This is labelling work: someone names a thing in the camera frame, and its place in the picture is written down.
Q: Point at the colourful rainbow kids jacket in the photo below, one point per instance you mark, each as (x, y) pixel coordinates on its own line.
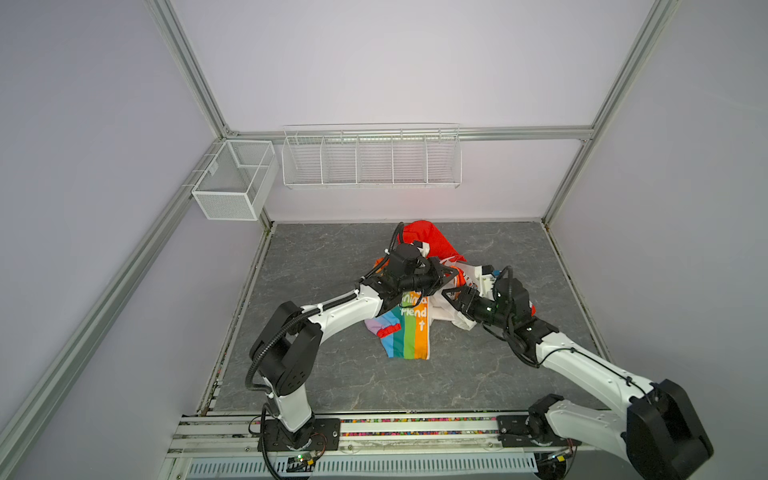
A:
(404, 332)

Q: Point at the white mesh box basket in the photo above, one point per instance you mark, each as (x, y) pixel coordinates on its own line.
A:
(236, 182)

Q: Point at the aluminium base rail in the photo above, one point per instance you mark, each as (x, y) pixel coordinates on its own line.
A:
(367, 434)

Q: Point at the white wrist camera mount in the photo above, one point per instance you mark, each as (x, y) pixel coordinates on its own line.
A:
(483, 278)

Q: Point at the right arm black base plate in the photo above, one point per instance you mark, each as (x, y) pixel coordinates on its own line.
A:
(524, 430)

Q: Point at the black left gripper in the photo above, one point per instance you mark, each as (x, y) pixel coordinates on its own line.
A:
(436, 268)

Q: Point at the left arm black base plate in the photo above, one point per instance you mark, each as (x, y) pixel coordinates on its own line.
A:
(320, 434)

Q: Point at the white vented cable duct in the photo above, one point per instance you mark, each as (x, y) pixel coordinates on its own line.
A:
(340, 466)

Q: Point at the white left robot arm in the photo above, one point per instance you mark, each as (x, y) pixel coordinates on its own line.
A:
(283, 355)

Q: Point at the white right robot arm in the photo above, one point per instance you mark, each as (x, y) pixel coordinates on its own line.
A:
(651, 425)

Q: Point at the white wire shelf basket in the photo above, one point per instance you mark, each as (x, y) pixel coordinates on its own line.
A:
(387, 155)

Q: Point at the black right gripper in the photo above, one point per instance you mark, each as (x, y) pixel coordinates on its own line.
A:
(468, 293)

